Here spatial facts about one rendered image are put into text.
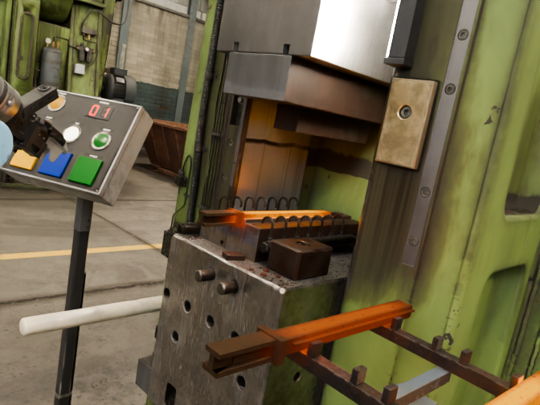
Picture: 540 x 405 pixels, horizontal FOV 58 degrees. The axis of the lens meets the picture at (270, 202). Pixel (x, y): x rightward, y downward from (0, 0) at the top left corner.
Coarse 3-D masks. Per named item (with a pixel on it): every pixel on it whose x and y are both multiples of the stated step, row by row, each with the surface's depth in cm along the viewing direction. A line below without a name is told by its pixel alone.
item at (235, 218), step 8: (232, 208) 112; (208, 216) 104; (216, 216) 106; (224, 216) 107; (232, 216) 109; (240, 216) 108; (248, 216) 112; (256, 216) 114; (264, 216) 116; (272, 216) 118; (288, 216) 122; (200, 224) 104; (208, 224) 103; (216, 224) 105; (224, 224) 107; (232, 224) 109; (240, 224) 109
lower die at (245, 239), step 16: (256, 224) 110; (288, 224) 116; (304, 224) 120; (320, 224) 123; (336, 224) 127; (352, 224) 132; (224, 240) 114; (240, 240) 110; (256, 240) 107; (256, 256) 108
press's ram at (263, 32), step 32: (224, 0) 115; (256, 0) 107; (288, 0) 101; (320, 0) 95; (352, 0) 101; (384, 0) 109; (224, 32) 114; (256, 32) 107; (288, 32) 101; (320, 32) 97; (352, 32) 104; (384, 32) 112; (320, 64) 107; (352, 64) 107; (384, 64) 115
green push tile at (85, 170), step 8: (80, 160) 130; (88, 160) 129; (96, 160) 129; (80, 168) 129; (88, 168) 128; (96, 168) 128; (72, 176) 128; (80, 176) 128; (88, 176) 127; (88, 184) 126
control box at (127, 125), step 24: (72, 96) 141; (48, 120) 139; (72, 120) 137; (96, 120) 135; (120, 120) 134; (144, 120) 137; (72, 144) 134; (120, 144) 130; (0, 168) 135; (72, 168) 130; (120, 168) 131; (72, 192) 132; (96, 192) 126
